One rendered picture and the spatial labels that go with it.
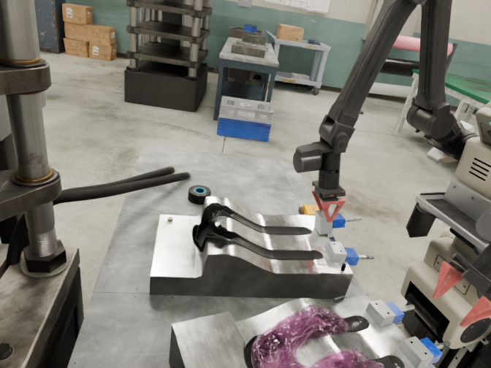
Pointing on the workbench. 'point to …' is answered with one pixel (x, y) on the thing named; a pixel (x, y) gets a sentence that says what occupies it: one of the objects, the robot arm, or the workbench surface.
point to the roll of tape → (198, 194)
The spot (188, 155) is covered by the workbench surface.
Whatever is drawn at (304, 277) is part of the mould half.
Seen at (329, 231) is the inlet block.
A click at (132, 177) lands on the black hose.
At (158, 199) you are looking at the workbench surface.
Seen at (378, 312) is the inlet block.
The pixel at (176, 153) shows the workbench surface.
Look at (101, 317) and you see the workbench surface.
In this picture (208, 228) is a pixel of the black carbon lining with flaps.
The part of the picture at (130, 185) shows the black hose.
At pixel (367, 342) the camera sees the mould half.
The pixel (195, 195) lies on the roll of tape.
